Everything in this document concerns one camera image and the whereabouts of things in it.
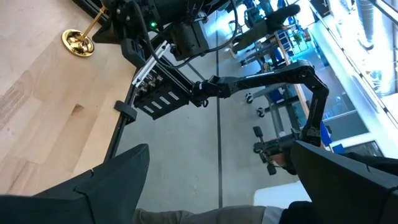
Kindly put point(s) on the black connector box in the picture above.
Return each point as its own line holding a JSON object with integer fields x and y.
{"x": 174, "y": 84}

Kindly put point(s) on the black table edge clamp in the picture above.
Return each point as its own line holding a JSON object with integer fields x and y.
{"x": 126, "y": 110}

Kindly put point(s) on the silver metal bracket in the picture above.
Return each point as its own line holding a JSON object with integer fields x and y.
{"x": 146, "y": 70}

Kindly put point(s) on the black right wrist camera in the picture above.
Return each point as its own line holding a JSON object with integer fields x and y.
{"x": 133, "y": 53}

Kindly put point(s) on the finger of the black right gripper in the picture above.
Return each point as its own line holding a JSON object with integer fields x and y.
{"x": 109, "y": 35}

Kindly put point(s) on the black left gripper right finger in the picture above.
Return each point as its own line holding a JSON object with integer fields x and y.
{"x": 348, "y": 193}

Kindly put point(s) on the short gold candlestick holder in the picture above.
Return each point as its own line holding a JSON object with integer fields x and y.
{"x": 77, "y": 43}

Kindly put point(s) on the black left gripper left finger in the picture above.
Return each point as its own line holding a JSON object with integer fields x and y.
{"x": 102, "y": 199}

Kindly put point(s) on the person's hand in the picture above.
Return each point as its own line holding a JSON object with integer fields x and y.
{"x": 278, "y": 160}

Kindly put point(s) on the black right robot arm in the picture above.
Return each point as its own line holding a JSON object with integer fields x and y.
{"x": 189, "y": 40}

